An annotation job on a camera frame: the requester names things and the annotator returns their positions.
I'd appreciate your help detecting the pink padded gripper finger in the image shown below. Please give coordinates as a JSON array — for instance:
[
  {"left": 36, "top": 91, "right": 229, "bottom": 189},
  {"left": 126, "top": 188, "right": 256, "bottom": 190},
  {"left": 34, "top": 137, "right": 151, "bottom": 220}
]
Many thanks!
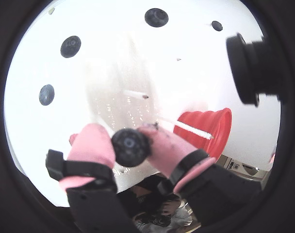
[
  {"left": 137, "top": 123, "right": 263, "bottom": 226},
  {"left": 45, "top": 123, "right": 138, "bottom": 233}
]

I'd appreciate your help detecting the red collapsible silicone cup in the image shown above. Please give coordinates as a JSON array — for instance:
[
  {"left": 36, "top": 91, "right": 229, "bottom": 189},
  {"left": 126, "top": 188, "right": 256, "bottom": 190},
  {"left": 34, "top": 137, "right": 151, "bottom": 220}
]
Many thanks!
[{"left": 173, "top": 107, "right": 233, "bottom": 161}]

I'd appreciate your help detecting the white pipe cleaner stem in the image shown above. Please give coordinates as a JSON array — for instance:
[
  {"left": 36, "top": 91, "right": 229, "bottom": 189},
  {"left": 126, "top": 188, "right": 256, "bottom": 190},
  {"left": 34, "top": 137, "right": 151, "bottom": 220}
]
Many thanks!
[
  {"left": 157, "top": 117, "right": 214, "bottom": 140},
  {"left": 123, "top": 89, "right": 149, "bottom": 100}
]

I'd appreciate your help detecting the person in grey sweater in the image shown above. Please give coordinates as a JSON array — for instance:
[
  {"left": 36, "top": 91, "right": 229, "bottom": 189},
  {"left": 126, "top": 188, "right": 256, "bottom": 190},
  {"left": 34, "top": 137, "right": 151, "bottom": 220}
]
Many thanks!
[{"left": 132, "top": 191, "right": 194, "bottom": 231}]

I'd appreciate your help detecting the white cabinet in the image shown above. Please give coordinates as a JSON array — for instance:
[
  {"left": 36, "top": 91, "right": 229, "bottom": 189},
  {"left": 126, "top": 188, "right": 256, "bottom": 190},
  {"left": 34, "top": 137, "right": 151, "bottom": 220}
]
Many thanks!
[{"left": 220, "top": 155, "right": 269, "bottom": 182}]

